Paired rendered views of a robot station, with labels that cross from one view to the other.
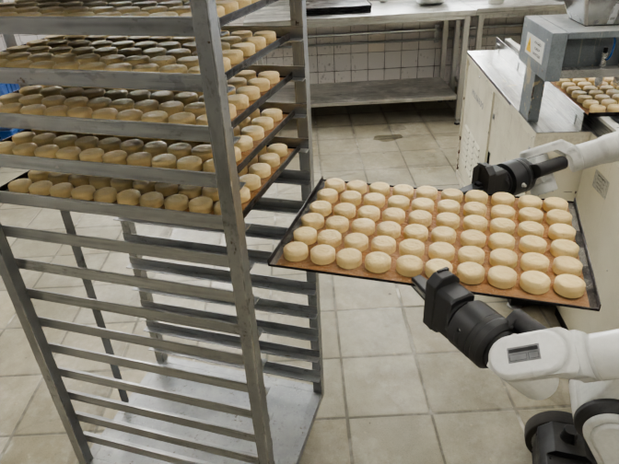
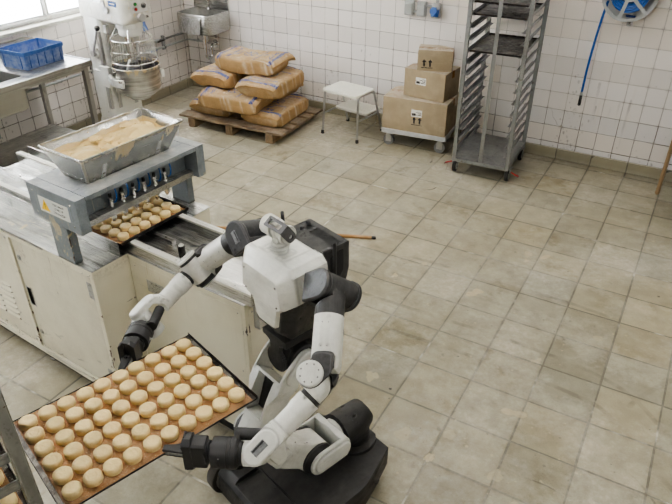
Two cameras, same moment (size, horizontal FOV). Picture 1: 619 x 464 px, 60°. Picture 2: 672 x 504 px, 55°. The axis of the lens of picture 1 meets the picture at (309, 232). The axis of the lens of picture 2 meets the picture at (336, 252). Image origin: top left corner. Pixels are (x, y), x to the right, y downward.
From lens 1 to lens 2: 1.05 m
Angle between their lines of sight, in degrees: 51
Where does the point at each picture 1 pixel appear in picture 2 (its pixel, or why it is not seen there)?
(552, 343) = (268, 435)
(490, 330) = (234, 448)
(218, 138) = (20, 459)
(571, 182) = (129, 292)
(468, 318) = (218, 450)
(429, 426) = not seen: outside the picture
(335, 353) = not seen: outside the picture
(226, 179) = (30, 481)
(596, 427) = not seen: hidden behind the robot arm
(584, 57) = (96, 204)
